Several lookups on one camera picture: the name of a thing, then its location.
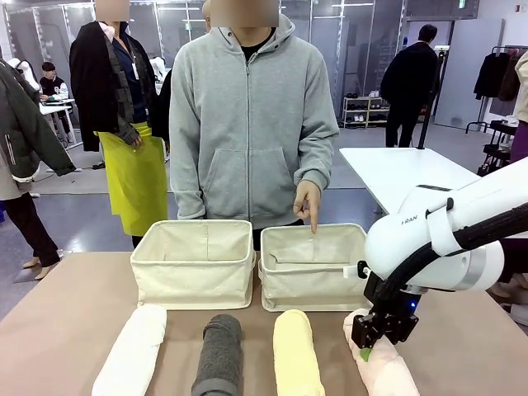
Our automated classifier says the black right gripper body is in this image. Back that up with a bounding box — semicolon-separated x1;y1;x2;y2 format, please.
363;271;418;327

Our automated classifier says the pink towel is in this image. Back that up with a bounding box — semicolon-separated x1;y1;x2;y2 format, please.
342;309;421;396

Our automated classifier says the yellow towel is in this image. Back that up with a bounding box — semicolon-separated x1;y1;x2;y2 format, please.
273;309;326;396

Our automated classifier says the dark grey towel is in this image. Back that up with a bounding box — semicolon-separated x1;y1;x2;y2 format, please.
191;313;243;396

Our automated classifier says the white towel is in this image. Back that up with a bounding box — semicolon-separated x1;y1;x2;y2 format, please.
91;304;168;396

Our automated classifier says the person's left forearm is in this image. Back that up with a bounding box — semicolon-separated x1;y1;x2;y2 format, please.
295;123;340;194

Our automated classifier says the person's right forearm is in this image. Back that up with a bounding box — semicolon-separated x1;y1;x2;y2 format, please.
169;135;206;220

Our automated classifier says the person's left hand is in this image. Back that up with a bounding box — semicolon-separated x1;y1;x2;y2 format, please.
293;180;323;235

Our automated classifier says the cream fabric basket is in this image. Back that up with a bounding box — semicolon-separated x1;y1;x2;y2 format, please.
258;223;375;313
130;219;257;311

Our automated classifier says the white side table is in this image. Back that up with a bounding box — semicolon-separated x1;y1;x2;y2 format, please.
338;147;494;216

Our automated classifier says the black utility cart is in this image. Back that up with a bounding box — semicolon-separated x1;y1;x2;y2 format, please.
477;120;519;175

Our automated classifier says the wooden shoe rack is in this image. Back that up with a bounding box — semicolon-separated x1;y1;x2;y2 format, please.
342;95;391;130

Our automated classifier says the black tripod pole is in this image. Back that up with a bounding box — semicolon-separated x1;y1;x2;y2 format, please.
417;45;450;150

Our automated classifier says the person in purple skirt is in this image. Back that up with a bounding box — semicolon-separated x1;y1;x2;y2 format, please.
488;49;528;309

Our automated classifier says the person in grey hoodie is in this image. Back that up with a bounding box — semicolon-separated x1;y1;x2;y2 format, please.
168;0;340;232

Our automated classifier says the man in black clothes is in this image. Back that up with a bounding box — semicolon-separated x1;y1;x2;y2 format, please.
379;23;440;149

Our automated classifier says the clothes rack with dark coats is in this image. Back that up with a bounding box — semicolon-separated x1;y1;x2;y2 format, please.
465;45;525;134

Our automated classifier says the person with yellow apron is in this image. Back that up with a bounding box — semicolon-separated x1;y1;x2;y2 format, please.
68;0;170;248

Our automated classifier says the white background desk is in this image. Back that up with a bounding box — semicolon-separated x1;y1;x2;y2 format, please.
39;97;78;145

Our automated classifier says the person in green jacket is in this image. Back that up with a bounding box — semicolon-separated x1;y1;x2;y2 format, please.
0;57;78;281

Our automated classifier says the seated person at desk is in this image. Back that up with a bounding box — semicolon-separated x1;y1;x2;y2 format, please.
39;61;69;103

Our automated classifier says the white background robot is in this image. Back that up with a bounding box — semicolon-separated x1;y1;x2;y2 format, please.
7;57;41;94

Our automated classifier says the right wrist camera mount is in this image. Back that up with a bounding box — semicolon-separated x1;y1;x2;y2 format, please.
342;260;371;278

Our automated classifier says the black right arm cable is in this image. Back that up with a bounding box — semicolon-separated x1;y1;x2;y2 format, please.
369;224;528;314

